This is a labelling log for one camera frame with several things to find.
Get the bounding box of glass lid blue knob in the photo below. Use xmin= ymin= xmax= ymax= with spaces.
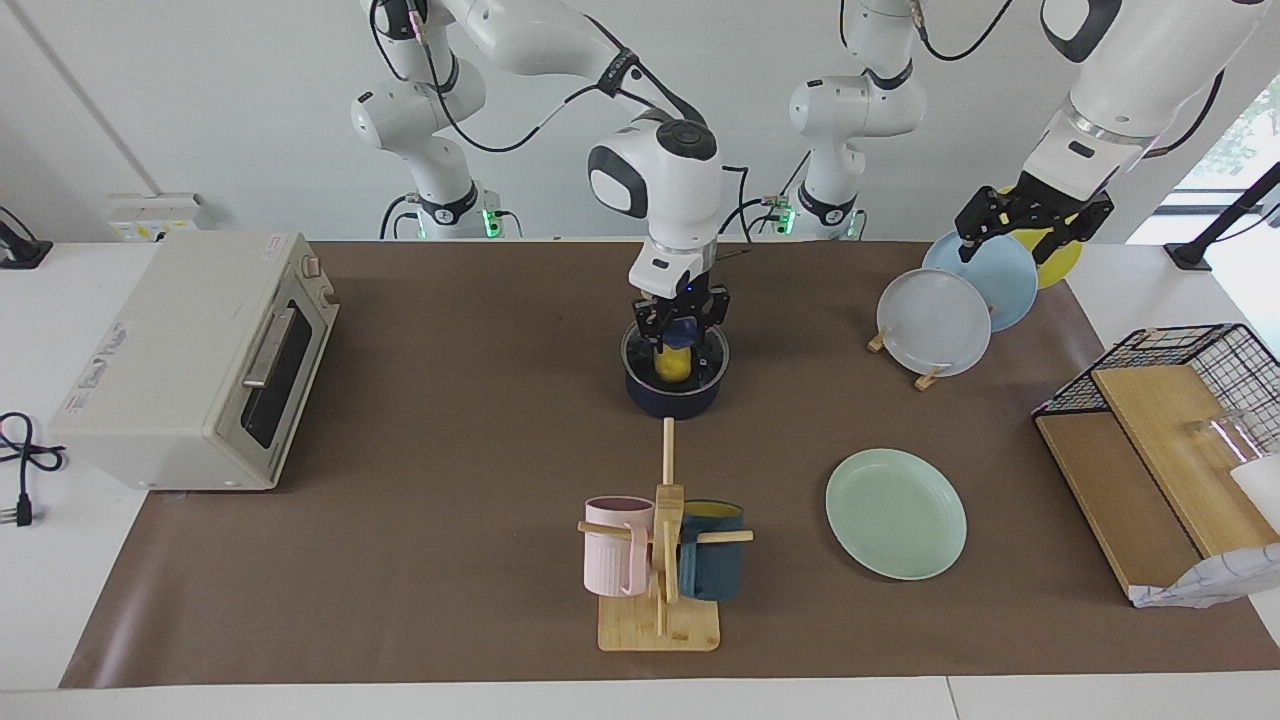
xmin=622 ymin=315 xmax=730 ymax=393

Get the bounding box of yellow plate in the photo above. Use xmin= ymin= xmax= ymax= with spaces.
xmin=995 ymin=185 xmax=1084 ymax=291

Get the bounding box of light blue plate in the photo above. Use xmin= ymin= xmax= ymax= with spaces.
xmin=922 ymin=230 xmax=1039 ymax=333

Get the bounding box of grey plate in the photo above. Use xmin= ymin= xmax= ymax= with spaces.
xmin=877 ymin=268 xmax=993 ymax=378

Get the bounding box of wooden plate rack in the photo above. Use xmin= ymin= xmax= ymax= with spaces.
xmin=867 ymin=330 xmax=951 ymax=391

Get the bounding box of mint green plate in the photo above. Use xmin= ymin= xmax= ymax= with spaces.
xmin=826 ymin=448 xmax=968 ymax=581

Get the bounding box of pink ribbed mug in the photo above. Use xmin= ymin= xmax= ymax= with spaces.
xmin=584 ymin=496 xmax=656 ymax=598

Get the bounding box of dark blue mug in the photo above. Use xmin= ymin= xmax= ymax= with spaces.
xmin=678 ymin=500 xmax=746 ymax=602

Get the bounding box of clear drinking glass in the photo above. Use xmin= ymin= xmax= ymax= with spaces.
xmin=1188 ymin=408 xmax=1263 ymax=463

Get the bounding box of wooden mug tree stand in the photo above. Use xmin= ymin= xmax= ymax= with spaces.
xmin=577 ymin=418 xmax=754 ymax=653

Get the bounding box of brown table mat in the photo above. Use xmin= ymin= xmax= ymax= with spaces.
xmin=60 ymin=240 xmax=1280 ymax=689

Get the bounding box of white cup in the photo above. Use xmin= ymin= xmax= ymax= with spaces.
xmin=1230 ymin=455 xmax=1280 ymax=531

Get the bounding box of white checked cloth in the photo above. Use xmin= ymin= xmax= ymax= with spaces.
xmin=1130 ymin=545 xmax=1280 ymax=609

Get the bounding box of beige toaster oven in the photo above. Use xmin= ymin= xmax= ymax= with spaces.
xmin=48 ymin=232 xmax=339 ymax=491

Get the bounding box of black table clamp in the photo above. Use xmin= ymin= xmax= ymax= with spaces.
xmin=0 ymin=207 xmax=53 ymax=269

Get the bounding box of dark saucepan purple handle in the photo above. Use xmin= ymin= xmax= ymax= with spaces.
xmin=620 ymin=320 xmax=731 ymax=421

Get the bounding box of black camera stand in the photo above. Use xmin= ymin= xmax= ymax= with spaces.
xmin=1165 ymin=163 xmax=1280 ymax=271

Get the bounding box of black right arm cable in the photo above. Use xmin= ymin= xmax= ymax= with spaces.
xmin=368 ymin=0 xmax=706 ymax=156

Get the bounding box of wooden shelf wire basket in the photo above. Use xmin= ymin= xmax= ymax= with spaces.
xmin=1032 ymin=323 xmax=1280 ymax=601

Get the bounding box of white wall power strip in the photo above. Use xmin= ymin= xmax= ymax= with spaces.
xmin=108 ymin=193 xmax=206 ymax=242

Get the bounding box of black power cord plug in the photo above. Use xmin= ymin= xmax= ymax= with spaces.
xmin=0 ymin=412 xmax=67 ymax=528

